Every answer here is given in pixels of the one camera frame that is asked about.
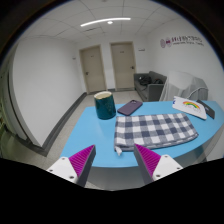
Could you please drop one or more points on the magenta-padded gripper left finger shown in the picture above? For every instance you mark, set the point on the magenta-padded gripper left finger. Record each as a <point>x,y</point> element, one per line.
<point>63,166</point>

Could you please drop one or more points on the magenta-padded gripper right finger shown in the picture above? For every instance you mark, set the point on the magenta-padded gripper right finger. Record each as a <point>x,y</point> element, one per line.
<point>165,165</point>

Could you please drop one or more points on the grey white checkered towel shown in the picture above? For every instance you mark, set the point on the grey white checkered towel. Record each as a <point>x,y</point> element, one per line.
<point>153,130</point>

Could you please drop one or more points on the white rainbow-print pad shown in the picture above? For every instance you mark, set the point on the white rainbow-print pad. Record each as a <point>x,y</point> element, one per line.
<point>188,107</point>

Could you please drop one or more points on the purple smartphone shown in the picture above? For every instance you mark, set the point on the purple smartphone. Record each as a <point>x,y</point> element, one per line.
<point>130,107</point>

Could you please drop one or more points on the black notebook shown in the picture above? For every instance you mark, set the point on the black notebook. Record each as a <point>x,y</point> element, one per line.
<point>207,109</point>

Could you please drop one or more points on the dark green mug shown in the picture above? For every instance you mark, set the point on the dark green mug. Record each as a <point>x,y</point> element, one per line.
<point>105,106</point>

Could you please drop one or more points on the grey sofa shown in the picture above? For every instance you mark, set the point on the grey sofa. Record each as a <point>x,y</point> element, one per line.
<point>154,90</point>

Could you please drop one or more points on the grey cloth-covered equipment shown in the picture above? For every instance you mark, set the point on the grey cloth-covered equipment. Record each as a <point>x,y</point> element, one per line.
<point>181,85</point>

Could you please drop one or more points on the black bag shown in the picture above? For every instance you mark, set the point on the black bag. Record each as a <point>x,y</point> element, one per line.
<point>145,81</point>

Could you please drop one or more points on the beige door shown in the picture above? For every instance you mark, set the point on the beige door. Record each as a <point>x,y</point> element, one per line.
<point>123,65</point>
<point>92,68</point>

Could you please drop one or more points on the long ceiling light strip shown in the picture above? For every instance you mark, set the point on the long ceiling light strip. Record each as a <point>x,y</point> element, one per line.
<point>103,21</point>

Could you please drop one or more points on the small round ceiling light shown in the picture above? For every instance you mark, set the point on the small round ceiling light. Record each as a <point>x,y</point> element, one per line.
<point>110,22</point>

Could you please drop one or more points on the wall lettering sign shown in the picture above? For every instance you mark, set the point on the wall lettering sign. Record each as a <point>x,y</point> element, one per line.
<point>181,41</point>

